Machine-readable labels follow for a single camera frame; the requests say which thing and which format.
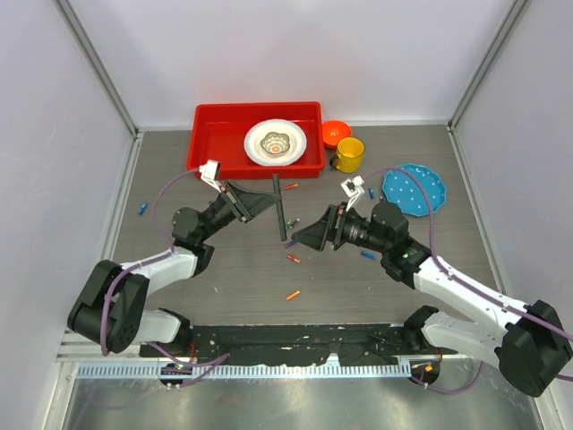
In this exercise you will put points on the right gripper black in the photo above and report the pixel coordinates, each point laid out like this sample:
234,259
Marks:
329,228

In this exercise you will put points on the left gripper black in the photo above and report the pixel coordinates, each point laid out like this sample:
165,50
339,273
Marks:
244,203

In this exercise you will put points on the red battery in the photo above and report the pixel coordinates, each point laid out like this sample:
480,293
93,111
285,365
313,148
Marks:
293,258

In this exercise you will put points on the blue battery under right arm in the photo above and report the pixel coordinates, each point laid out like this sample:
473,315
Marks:
368,255

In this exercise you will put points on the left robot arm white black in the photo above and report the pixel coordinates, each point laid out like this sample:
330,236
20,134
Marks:
110,310

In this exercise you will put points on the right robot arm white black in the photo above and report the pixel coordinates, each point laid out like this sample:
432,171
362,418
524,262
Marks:
526,343

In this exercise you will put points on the orange battery front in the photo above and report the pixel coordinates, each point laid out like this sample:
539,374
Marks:
293,295

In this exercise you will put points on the small patterned bowl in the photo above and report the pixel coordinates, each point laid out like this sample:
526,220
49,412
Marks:
275,143

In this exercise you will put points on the white plate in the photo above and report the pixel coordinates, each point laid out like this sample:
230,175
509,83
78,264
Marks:
255,153

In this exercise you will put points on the red plastic bin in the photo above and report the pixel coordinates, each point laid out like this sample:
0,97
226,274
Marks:
219,129

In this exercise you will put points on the yellow mug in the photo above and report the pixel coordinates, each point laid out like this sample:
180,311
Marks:
348,155

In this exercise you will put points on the blue dotted plate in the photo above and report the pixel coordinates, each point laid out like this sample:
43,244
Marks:
402,190

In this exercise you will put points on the orange bowl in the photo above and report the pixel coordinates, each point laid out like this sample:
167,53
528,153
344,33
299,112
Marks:
333,131

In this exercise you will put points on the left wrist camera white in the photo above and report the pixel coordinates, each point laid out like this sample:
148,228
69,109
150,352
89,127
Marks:
209,173

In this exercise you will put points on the white cable duct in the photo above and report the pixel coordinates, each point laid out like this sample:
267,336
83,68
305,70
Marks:
164,370

